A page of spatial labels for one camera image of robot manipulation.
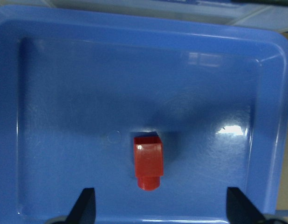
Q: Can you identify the blue plastic tray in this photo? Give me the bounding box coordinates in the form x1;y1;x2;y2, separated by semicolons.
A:
0;5;288;224

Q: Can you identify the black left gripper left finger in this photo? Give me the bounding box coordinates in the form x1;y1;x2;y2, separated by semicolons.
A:
64;188;96;224

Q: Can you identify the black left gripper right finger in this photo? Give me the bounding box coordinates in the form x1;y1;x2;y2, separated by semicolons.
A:
226;187;267;224

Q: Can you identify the red block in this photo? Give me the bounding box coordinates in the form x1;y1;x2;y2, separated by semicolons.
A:
134;136;164;191

